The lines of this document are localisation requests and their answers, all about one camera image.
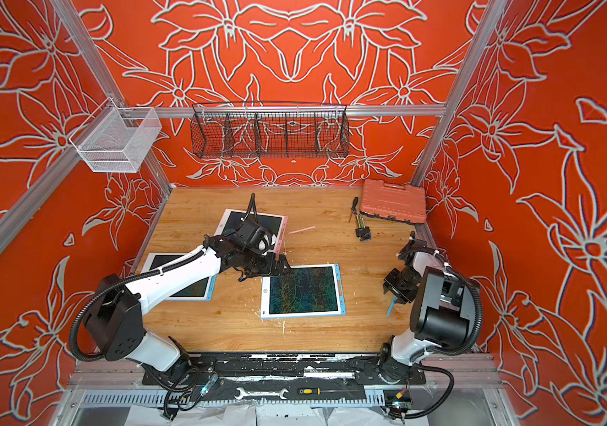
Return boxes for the blue tablet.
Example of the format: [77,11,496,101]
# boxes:
[260,264,346,320]
[141,252,217,302]

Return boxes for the clear plastic wall bin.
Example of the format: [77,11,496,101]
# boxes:
[69,98,162,173]

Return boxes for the black wire wall basket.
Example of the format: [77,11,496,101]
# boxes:
[190,101,351,159]

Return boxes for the white slotted cable duct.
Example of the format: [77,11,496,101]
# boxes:
[79,389,386,408]

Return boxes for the blue stylus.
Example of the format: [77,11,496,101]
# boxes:
[386,297,396,318]

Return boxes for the yellow handled screwdriver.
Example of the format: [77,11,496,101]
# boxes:
[297,387,344,395]

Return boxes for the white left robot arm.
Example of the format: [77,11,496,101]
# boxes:
[69,199,291,374]

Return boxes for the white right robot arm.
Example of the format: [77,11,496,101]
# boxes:
[377,234,484,383]

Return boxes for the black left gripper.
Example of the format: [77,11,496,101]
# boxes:
[242,249,295,278]

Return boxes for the pink stylus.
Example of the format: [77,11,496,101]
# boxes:
[289,225,316,235]

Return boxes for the red plastic tool case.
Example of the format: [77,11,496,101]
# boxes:
[360,179,427,225]

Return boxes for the silver combination wrench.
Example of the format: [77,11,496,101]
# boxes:
[234,387,289,400]

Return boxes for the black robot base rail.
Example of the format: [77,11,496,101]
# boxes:
[140,350,427,387]

